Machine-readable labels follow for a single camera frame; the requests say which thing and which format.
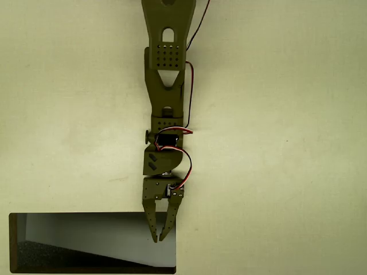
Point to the white panel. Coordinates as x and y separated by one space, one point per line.
114 237

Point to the black foam pad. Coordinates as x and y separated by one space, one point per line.
37 255

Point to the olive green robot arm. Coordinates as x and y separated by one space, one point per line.
166 94

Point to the rectangular bin opening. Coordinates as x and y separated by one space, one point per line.
86 243

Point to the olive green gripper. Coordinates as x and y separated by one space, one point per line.
153 190

